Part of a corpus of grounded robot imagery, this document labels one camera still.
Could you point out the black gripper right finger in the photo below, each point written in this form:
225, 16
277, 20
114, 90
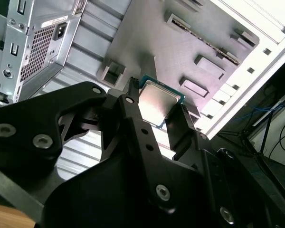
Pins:
180, 133

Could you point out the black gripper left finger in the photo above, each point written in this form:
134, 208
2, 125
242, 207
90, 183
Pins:
26, 123

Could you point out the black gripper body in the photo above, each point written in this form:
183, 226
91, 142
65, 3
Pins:
109, 202

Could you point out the silver CPU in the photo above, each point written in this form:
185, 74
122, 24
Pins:
156, 102

